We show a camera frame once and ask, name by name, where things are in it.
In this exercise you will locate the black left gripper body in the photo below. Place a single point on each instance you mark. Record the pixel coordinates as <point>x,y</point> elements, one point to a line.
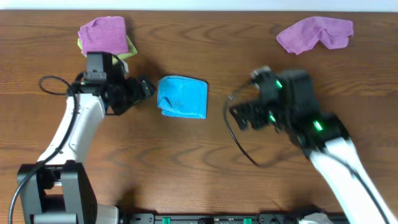
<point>137,90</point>

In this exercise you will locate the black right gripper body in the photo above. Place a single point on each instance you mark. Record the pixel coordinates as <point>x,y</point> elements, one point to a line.
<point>271,113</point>

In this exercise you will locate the blue microfiber cloth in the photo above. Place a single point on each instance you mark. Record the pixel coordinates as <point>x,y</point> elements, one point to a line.
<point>182,97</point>

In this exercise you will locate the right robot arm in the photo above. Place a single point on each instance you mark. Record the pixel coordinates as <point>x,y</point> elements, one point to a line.
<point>287,101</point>

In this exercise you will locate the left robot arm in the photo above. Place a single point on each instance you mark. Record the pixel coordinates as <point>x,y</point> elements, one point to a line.
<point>56,189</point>

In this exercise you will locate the folded green cloth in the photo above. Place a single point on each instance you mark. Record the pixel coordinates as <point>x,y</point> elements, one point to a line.
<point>131,47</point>

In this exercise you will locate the folded purple cloth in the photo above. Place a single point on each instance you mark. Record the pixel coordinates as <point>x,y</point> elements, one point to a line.
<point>104,34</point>

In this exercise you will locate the crumpled purple cloth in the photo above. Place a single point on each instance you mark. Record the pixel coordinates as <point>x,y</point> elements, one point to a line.
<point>305,34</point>

